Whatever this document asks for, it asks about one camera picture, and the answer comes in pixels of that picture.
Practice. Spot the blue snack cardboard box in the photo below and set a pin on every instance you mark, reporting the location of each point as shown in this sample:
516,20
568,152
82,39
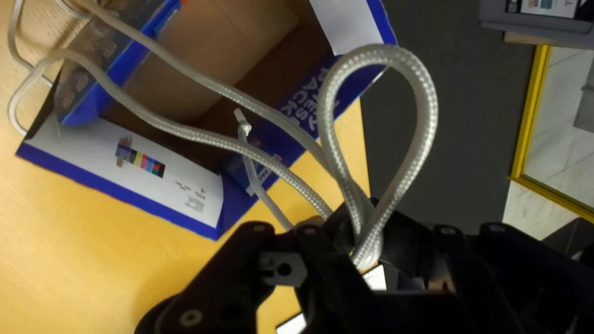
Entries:
275,50

